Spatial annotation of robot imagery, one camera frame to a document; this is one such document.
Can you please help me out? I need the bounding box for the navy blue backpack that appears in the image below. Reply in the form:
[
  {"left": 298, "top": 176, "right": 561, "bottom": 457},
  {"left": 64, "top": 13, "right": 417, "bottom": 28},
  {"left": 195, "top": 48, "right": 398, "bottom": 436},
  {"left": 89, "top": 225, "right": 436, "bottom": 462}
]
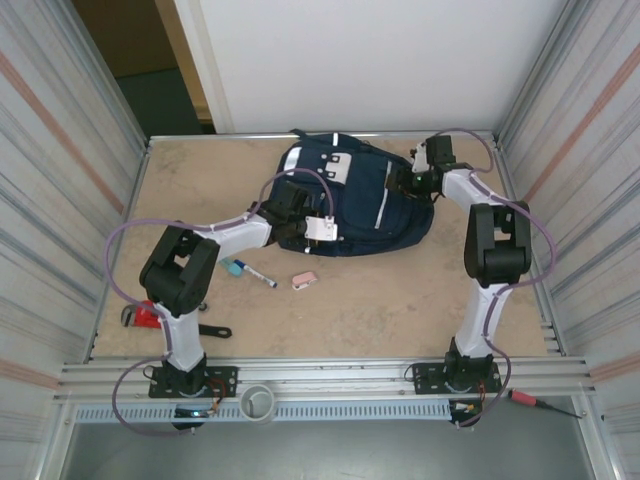
[{"left": 259, "top": 128, "right": 435, "bottom": 259}]

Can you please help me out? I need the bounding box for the white marker with blue cap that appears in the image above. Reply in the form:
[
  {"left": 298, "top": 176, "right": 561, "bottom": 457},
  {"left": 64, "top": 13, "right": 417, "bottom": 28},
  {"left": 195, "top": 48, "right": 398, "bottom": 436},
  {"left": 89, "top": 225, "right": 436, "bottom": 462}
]
[{"left": 234, "top": 258, "right": 279, "bottom": 290}]

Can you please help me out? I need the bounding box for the thin aluminium table edge bar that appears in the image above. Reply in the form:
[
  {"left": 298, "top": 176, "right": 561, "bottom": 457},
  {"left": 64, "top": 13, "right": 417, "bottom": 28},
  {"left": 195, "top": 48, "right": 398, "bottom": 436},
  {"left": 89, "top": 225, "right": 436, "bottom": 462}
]
[{"left": 147, "top": 130, "right": 501, "bottom": 147}]

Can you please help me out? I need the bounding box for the brown wooden door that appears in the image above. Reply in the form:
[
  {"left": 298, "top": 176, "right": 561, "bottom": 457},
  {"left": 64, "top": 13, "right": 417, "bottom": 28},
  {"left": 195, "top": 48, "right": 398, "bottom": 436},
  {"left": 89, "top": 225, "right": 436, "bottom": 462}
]
[{"left": 72, "top": 0, "right": 214, "bottom": 124}]

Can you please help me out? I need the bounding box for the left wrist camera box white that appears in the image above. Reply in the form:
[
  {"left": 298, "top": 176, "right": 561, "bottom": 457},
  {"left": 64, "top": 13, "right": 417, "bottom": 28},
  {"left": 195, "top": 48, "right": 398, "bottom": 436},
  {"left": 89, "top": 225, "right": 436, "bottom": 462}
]
[{"left": 304, "top": 214, "right": 339, "bottom": 242}]

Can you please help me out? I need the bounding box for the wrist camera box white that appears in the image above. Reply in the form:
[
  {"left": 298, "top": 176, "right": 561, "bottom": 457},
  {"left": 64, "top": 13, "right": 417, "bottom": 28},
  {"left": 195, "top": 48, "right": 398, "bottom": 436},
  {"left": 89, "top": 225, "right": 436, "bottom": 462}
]
[
  {"left": 410, "top": 141, "right": 434, "bottom": 175},
  {"left": 304, "top": 214, "right": 339, "bottom": 242}
]

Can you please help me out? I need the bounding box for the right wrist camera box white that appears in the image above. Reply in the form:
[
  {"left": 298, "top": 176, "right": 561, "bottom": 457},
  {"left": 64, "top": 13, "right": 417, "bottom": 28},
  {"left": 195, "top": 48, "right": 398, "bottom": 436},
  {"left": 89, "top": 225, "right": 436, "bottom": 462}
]
[{"left": 410, "top": 141, "right": 434, "bottom": 175}]

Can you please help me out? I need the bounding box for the wide aluminium frame rail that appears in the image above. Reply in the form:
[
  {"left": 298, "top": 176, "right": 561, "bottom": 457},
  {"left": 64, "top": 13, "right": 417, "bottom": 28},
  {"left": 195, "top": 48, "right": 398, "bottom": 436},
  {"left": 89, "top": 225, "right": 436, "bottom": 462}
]
[{"left": 54, "top": 355, "right": 599, "bottom": 405}]

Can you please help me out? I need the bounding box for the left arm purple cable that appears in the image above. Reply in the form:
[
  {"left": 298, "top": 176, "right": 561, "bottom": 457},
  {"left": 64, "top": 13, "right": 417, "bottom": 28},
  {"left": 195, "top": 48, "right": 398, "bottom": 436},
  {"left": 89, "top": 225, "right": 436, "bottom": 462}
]
[{"left": 105, "top": 168, "right": 335, "bottom": 437}]

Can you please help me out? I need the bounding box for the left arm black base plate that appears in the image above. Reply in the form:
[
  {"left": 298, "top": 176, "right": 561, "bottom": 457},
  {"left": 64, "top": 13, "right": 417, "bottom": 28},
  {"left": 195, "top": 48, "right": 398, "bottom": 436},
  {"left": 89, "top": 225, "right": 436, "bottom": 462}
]
[{"left": 148, "top": 365, "right": 239, "bottom": 400}]

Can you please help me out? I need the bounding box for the pale blue slotted cable duct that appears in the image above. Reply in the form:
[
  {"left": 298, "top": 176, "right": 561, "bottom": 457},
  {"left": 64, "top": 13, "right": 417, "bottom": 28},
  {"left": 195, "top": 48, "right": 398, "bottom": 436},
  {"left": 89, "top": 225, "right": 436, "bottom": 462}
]
[{"left": 73, "top": 402, "right": 451, "bottom": 424}]

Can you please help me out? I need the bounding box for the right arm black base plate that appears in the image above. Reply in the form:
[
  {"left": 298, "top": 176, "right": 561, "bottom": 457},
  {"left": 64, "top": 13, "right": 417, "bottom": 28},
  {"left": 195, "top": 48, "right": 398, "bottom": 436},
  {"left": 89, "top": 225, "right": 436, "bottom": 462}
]
[{"left": 412, "top": 360, "right": 503, "bottom": 396}]

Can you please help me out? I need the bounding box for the red pipe wrench black handle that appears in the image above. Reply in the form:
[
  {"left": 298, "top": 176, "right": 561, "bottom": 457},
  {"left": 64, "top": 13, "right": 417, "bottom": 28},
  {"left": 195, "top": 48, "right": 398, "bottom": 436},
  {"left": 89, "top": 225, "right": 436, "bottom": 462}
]
[{"left": 121, "top": 299, "right": 233, "bottom": 340}]

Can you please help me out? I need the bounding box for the small controller board with wires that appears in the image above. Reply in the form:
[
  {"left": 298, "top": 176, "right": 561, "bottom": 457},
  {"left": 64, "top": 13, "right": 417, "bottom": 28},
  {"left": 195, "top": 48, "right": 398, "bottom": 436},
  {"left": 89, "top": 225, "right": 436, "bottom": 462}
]
[
  {"left": 448, "top": 399, "right": 485, "bottom": 430},
  {"left": 172, "top": 407, "right": 221, "bottom": 432}
]

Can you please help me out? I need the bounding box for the red handled screwdriver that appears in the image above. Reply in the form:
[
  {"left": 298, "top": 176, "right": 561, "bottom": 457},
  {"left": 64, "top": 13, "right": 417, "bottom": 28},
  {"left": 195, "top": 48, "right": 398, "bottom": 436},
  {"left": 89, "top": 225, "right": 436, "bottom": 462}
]
[{"left": 508, "top": 389, "right": 586, "bottom": 419}]

